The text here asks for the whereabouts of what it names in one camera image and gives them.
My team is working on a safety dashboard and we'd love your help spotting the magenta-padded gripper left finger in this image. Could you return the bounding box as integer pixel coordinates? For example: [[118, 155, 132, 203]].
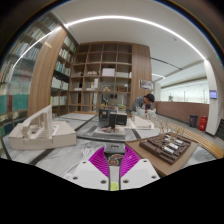
[[68, 146, 112, 191]]

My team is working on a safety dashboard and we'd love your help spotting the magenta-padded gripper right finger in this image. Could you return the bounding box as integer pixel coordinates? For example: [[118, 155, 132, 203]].
[[118, 146, 161, 191]]

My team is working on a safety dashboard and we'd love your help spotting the black charger block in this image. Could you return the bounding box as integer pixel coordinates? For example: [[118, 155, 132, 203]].
[[103, 142, 127, 183]]

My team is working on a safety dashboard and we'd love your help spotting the brown model on wooden board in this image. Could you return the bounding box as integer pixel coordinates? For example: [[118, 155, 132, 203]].
[[125, 131, 200, 178]]

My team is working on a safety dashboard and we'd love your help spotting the small white architectural model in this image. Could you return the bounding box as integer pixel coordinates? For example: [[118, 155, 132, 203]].
[[131, 113, 156, 131]]

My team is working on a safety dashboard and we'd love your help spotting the black architectural model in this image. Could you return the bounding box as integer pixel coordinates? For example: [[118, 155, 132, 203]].
[[91, 107, 130, 138]]

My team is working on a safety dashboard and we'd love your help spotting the person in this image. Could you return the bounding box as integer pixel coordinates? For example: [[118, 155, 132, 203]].
[[130, 93, 156, 116]]

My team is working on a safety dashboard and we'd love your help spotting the black waste bin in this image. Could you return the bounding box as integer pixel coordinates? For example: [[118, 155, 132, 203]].
[[188, 114, 200, 129]]

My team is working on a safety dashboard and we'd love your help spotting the wooden cubby shelf unit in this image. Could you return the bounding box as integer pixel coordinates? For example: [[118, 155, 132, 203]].
[[68, 41, 135, 116]]

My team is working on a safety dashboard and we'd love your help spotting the narrow bookshelf with books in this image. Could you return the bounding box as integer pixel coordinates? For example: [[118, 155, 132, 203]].
[[49, 34, 76, 118]]

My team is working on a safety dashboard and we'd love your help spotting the tall bookshelf with books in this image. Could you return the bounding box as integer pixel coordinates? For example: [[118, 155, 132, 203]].
[[0, 14, 58, 141]]

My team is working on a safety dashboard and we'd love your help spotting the curved ceiling light strip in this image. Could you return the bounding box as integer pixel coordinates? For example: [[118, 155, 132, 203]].
[[13, 14, 208, 68]]

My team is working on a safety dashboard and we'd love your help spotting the white power strip cable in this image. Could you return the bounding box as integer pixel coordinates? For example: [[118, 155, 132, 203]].
[[63, 147, 96, 181]]

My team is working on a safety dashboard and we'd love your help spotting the wall poster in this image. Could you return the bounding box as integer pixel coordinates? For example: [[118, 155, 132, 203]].
[[138, 78, 154, 91]]

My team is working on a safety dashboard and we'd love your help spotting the wall-mounted screen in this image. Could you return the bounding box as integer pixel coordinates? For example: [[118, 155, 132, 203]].
[[208, 89, 219, 100]]

